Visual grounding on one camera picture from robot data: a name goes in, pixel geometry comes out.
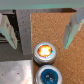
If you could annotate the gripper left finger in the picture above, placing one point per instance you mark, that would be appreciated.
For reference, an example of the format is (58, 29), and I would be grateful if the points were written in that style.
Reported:
(8, 30)

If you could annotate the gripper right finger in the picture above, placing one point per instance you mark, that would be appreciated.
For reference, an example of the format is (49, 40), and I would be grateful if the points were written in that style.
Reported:
(71, 31)

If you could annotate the red button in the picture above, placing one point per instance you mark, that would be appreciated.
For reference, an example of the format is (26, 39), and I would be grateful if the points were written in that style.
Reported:
(44, 52)

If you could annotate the blue button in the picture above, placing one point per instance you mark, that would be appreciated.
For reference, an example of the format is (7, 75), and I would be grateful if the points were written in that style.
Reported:
(49, 75)

